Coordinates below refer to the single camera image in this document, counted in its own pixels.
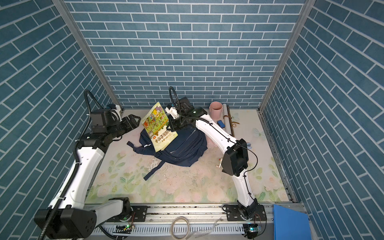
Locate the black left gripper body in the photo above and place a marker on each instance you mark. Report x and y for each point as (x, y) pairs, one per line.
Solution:
(122, 127)

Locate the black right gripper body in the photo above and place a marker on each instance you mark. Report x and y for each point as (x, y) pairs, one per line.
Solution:
(183, 121)

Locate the navy blue student backpack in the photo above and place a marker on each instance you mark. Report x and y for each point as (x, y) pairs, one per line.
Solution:
(184, 150)

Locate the colourful children's picture book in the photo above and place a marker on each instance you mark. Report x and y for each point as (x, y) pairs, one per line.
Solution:
(155, 122)

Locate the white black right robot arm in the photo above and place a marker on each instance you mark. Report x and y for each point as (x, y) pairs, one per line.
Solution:
(236, 153)

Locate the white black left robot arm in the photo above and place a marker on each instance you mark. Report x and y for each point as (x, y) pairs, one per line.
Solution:
(67, 217)

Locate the pink metal bucket cup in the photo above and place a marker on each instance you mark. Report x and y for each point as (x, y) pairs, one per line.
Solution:
(216, 109)

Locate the blue whiteboard eraser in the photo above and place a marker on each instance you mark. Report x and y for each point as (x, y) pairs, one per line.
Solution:
(221, 124)

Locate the rolled white paper scroll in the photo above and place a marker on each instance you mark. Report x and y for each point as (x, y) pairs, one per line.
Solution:
(229, 120)

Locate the blue folder corner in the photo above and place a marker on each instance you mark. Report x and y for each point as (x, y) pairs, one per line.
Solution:
(290, 224)

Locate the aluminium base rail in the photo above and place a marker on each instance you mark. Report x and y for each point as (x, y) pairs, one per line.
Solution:
(190, 221)

